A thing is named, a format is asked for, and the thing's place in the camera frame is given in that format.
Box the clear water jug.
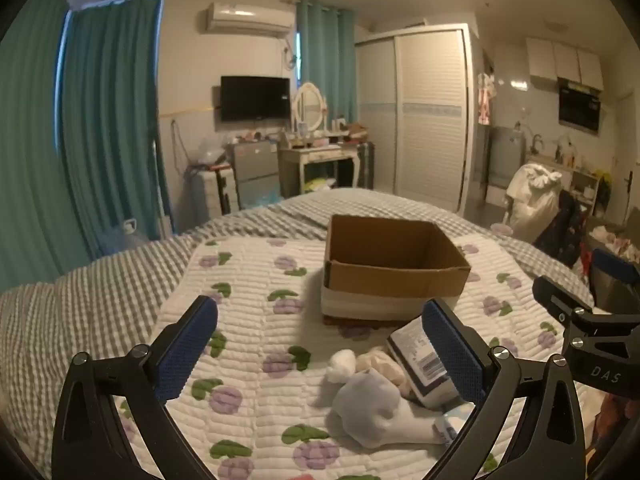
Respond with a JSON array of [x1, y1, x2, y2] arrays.
[[97, 220, 151, 261]]

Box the teal curtain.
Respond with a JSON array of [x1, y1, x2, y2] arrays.
[[295, 0, 358, 136], [60, 0, 168, 261], [0, 0, 71, 293]]

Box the small white shelf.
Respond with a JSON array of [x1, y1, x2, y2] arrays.
[[570, 167, 601, 208]]

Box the clear plastic bag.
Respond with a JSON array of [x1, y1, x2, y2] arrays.
[[197, 135, 226, 166]]

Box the white tissue packet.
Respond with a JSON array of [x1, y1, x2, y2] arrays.
[[386, 317, 463, 408]]

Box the white sliding wardrobe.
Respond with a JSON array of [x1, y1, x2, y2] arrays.
[[354, 24, 476, 213]]

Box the black range hood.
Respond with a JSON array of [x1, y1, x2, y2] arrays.
[[557, 78, 602, 135]]

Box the small silver fridge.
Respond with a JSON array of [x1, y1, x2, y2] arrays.
[[227, 140, 281, 211]]

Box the white air conditioner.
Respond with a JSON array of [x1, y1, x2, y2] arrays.
[[201, 2, 296, 38]]

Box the door handle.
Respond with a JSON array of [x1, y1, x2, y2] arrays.
[[625, 170, 637, 226]]

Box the white fluffy sock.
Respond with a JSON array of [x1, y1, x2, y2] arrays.
[[327, 349, 357, 383]]

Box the small white blue packet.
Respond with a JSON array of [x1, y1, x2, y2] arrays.
[[434, 402, 476, 448]]

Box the white suitcase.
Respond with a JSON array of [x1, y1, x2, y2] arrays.
[[189, 167, 238, 223]]

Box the black wall television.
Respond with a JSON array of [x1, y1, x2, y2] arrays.
[[220, 76, 292, 123]]

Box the blue plastic bag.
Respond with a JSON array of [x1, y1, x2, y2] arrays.
[[247, 182, 281, 208]]

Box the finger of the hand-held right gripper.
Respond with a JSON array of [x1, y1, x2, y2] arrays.
[[531, 275, 608, 333], [590, 248, 640, 293]]

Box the white dressing table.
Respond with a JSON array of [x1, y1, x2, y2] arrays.
[[277, 132, 362, 198]]

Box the brown cardboard box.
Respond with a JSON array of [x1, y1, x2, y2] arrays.
[[320, 215, 472, 326]]

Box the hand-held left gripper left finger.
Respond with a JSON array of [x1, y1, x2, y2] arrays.
[[51, 295, 219, 480]]

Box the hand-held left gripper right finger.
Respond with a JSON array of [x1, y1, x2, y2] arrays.
[[421, 299, 586, 480]]

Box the beige cloth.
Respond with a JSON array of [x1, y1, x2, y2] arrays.
[[357, 350, 413, 396]]

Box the white wall cabinets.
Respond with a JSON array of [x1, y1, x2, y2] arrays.
[[525, 37, 604, 92]]

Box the hanging pink clothes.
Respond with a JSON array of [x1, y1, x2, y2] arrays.
[[477, 72, 497, 126]]

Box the pile of light clothes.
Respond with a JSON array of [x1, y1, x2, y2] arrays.
[[590, 225, 640, 261]]

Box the oval white mirror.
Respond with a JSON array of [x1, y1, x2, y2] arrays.
[[292, 82, 326, 133]]

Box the floral white quilt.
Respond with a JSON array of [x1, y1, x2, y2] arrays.
[[107, 237, 596, 480]]

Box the grey sock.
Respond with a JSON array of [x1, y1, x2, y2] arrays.
[[327, 367, 443, 448]]

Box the white clothing bundle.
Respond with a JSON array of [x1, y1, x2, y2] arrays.
[[505, 162, 563, 241]]

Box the dark jacket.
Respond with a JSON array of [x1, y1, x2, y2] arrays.
[[535, 190, 591, 268]]

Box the grey washing machine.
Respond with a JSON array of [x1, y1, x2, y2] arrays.
[[487, 126, 527, 188]]

